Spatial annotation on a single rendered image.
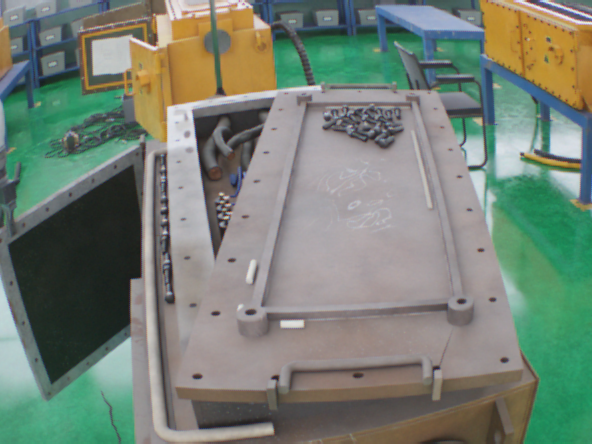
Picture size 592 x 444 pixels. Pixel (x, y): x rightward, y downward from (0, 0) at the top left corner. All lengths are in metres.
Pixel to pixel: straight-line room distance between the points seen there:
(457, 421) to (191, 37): 3.14
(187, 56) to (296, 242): 2.74
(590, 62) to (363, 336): 3.96
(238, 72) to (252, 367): 3.09
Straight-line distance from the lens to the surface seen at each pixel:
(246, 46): 3.91
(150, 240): 1.55
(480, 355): 0.93
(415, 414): 1.04
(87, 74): 5.51
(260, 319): 0.99
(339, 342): 0.97
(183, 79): 3.91
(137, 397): 1.14
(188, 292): 1.16
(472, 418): 1.09
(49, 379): 2.10
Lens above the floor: 1.92
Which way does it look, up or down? 26 degrees down
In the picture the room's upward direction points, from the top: 6 degrees counter-clockwise
